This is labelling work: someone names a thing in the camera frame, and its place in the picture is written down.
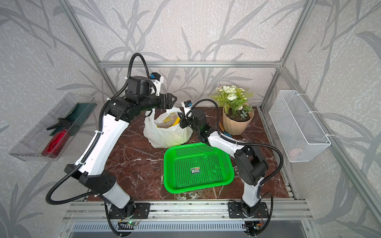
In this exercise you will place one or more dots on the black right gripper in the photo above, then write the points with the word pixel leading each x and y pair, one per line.
pixel 182 120

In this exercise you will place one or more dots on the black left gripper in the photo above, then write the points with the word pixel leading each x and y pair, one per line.
pixel 169 104

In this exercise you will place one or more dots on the yellow banana bunch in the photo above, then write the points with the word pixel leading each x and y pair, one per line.
pixel 170 121

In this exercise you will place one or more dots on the white printed plastic bag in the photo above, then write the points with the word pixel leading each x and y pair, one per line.
pixel 161 137

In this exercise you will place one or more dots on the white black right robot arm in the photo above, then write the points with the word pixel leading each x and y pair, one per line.
pixel 250 162

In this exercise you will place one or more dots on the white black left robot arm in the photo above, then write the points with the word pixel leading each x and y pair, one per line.
pixel 142 94

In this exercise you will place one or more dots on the beige plastic flower pot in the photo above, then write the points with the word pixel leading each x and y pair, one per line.
pixel 234 127

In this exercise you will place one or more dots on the green plastic perforated basket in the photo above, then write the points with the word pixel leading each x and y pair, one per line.
pixel 196 166

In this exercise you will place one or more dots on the artificial white flower plant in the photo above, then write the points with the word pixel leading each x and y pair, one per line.
pixel 235 102

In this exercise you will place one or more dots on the basket barcode label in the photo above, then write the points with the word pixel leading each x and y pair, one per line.
pixel 195 170

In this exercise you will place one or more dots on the dark green cloth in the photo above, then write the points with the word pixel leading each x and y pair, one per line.
pixel 78 115

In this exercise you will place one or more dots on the red black spray bottle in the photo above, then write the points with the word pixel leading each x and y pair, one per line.
pixel 60 138

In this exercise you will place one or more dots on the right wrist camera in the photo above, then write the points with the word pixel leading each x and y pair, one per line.
pixel 187 106

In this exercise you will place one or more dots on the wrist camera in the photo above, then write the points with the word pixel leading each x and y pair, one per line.
pixel 155 82
pixel 187 106

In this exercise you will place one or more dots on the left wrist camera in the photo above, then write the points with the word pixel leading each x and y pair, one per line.
pixel 155 82

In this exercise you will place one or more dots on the white wire mesh basket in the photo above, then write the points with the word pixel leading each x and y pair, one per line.
pixel 300 134

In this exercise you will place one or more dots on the clear plastic wall tray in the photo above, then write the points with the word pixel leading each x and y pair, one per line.
pixel 51 136

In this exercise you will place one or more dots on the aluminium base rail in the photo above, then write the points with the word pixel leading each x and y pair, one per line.
pixel 280 218

